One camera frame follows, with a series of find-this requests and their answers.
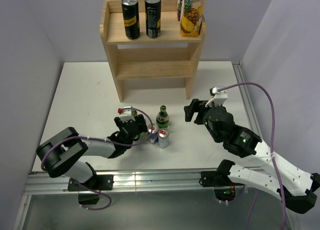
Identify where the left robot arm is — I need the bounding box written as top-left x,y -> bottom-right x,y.
36,114 -> 148,190

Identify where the aluminium side rail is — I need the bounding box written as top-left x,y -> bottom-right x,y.
231,61 -> 302,230

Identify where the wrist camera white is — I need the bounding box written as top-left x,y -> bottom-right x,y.
117,106 -> 135,123
205,86 -> 228,108

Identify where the wooden two-tier shelf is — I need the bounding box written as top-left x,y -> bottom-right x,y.
99,0 -> 206,102

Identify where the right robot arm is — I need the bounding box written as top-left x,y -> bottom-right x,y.
184,98 -> 320,214

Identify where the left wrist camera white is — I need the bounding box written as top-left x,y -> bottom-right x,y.
117,106 -> 135,123

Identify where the blue silver can right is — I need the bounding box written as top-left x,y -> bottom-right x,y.
158,128 -> 170,149

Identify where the green glass bottle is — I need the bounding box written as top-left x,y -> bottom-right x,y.
156,105 -> 170,128
132,110 -> 148,135

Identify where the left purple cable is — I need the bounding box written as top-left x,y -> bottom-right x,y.
41,107 -> 154,211

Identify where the dark grey can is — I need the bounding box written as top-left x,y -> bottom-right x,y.
144,0 -> 162,39

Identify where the black yellow tall can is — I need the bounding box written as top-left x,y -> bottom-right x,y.
121,0 -> 140,40

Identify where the blue silver can left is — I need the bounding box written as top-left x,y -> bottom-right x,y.
147,124 -> 159,144

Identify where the pineapple juice carton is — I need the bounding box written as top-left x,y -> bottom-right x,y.
179,0 -> 205,37

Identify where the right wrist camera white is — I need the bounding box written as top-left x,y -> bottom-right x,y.
205,86 -> 228,108

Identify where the blue silver can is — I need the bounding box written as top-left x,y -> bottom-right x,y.
158,128 -> 170,149
147,124 -> 159,144

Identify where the aluminium front rail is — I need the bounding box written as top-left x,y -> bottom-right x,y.
22,168 -> 216,195

